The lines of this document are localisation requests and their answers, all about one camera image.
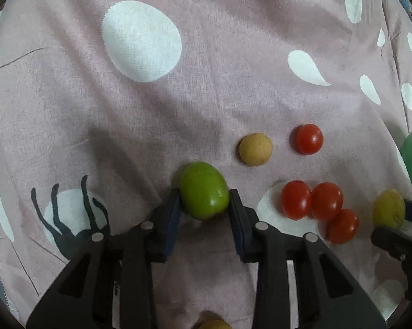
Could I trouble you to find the yellow-green oval fruit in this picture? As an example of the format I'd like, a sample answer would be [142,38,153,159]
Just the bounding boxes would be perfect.
[372,189,406,229]

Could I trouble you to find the green oval fruit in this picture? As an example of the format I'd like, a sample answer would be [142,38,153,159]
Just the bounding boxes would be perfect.
[179,162,230,221]

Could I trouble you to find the small yellow kumquat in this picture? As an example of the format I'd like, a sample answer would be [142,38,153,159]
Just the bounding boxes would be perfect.
[198,319,232,329]

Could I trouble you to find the lower cherry tomato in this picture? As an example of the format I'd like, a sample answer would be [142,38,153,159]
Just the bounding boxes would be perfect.
[326,209,359,244]

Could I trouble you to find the cherry tomato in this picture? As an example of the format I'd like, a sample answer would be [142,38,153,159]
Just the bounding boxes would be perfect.
[311,182,344,221]
[295,124,324,155]
[280,180,311,221]
[326,209,359,244]

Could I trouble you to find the left cherry tomato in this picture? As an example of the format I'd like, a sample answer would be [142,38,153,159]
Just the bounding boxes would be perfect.
[280,180,311,221]

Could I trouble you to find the middle cherry tomato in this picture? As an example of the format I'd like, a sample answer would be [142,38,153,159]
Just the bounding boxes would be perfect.
[311,182,344,221]

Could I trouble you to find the small tan round fruit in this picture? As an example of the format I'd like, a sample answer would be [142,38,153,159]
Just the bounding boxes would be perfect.
[239,133,273,166]

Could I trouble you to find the top cherry tomato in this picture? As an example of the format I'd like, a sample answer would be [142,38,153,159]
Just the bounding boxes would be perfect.
[295,124,324,155]

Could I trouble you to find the pink polka dot cloth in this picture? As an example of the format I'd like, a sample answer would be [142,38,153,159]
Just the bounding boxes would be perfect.
[0,0,412,324]

